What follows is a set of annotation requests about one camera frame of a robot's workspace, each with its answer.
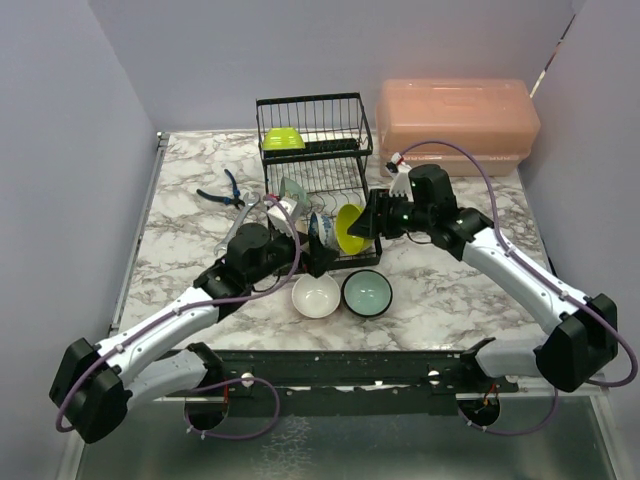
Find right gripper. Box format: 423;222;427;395
348;188;433;239

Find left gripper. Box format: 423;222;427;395
248;223;339;287

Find yellow-green bowl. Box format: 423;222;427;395
334;203;374;254

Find blue floral bowl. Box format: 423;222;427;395
308;212;339;250

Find orange bowl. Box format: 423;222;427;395
291;273;341;319

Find mint green floral bowl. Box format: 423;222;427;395
279;176;311;212

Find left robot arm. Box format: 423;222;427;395
49;223;339;443

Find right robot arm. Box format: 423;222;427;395
348;164;618;392

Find black rimmed bowl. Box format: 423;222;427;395
341;269;393;319

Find silver wrench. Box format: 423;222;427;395
213;191;261;256

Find pink plastic storage box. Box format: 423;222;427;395
376;78;541;177

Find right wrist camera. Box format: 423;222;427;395
385;152;411;197

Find black wire dish rack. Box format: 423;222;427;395
255;91;384;274

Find blue handled pliers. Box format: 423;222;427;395
196;168;247;209

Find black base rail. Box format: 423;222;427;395
187;343;518;417

